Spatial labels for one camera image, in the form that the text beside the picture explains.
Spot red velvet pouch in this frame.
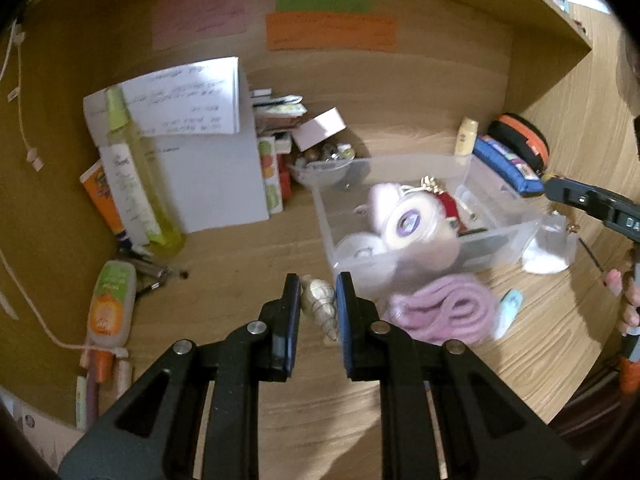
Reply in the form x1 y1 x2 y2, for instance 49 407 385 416
421 176 469 235

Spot pearly spiral seashell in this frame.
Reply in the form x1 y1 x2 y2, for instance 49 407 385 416
300 275 338 342

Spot person's right hand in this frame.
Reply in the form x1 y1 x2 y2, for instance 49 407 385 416
603 260 639 335

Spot mint green tube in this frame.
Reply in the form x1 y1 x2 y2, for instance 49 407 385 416
492 289 524 339

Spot stack of booklets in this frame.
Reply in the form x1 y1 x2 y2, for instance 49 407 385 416
250 89 307 134

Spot dark green bottle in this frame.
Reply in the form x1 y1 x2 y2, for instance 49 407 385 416
456 233 524 272

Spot pink rope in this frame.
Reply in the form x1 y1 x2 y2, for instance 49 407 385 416
382 272 501 348

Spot green orange tube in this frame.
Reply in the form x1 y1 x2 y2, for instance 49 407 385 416
87 260 137 348

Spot orange sleeve forearm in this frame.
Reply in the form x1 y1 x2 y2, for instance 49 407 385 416
618 356 640 399

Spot fruit pattern booklet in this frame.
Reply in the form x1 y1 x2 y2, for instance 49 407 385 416
258 136 283 214

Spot orange sticky note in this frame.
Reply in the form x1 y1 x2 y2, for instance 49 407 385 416
265 11 398 53

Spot white string cord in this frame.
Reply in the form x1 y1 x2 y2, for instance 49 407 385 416
0 19 132 361

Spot glass bowl of stones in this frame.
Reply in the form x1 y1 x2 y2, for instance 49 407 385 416
288 142 357 188

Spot receipt paper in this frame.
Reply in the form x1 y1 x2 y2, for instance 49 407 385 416
1 389 84 471

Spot white folded paper stand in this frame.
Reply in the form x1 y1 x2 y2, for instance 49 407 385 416
82 55 271 235

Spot orange capped pen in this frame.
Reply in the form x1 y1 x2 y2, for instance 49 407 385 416
86 351 114 428

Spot yellow-green spray bottle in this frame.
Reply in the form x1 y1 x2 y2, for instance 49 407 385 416
104 86 184 259

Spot blue zip pouch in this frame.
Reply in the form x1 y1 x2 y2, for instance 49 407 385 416
473 136 544 197

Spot pink white small box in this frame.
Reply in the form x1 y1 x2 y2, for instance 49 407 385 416
292 107 346 152

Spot clear plastic storage bin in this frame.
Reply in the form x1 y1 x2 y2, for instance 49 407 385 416
306 154 541 300

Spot pink round lidded container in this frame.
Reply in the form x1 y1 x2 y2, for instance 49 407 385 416
354 182 405 234

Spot green sticky note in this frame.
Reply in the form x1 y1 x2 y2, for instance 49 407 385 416
276 0 374 14

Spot pink sticky note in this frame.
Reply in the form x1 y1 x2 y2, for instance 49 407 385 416
152 0 248 51

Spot red small box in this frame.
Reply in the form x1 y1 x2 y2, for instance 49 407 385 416
277 154 292 203

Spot beige puff container purple sticker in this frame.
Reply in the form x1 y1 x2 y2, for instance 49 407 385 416
381 193 460 272

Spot white cosmetic tube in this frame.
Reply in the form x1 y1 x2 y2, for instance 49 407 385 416
99 143 162 246

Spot black orange round case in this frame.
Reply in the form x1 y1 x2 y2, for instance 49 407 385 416
487 113 550 174

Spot black hair clips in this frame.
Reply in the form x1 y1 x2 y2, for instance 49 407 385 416
117 248 190 300

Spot white round puff container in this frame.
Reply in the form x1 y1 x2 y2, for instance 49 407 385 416
335 232 397 292

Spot cream small bottle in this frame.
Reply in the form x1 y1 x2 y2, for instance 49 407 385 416
454 117 478 156

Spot white lip balm stick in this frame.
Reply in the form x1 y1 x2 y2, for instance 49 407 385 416
115 360 132 399

